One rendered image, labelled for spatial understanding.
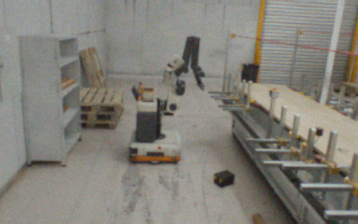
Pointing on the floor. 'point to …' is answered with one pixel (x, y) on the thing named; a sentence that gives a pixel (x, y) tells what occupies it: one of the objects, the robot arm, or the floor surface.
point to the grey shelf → (51, 142)
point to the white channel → (332, 52)
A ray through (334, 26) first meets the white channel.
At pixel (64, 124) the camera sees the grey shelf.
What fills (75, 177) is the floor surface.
